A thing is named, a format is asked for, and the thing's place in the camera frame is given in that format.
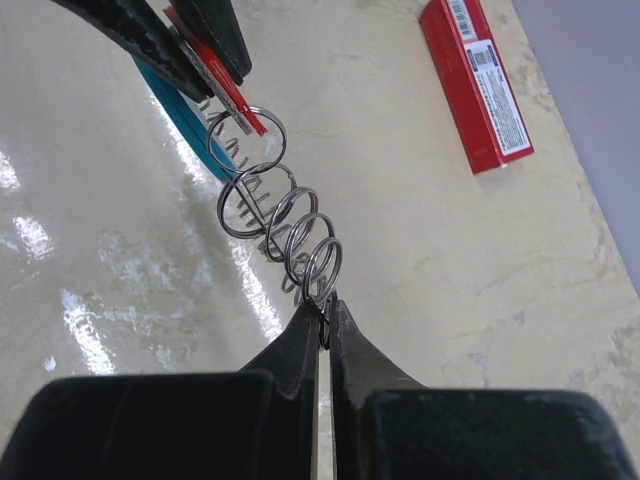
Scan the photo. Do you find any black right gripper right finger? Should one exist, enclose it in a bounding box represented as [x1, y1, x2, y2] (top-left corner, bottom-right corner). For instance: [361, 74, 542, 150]
[329, 300, 635, 479]

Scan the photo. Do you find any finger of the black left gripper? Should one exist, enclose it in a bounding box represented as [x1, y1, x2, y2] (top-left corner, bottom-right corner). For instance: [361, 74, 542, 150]
[55, 0, 212, 103]
[170, 0, 252, 85]

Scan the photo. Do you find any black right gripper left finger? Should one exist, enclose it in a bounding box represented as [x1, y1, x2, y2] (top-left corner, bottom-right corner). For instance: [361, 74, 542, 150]
[9, 304, 320, 479]

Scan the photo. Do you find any red key tag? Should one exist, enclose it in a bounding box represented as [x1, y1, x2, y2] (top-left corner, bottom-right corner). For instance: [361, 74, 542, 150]
[163, 6, 268, 137]

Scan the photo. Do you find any red rectangular box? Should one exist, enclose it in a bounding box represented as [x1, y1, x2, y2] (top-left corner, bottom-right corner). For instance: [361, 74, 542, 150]
[419, 0, 534, 174]

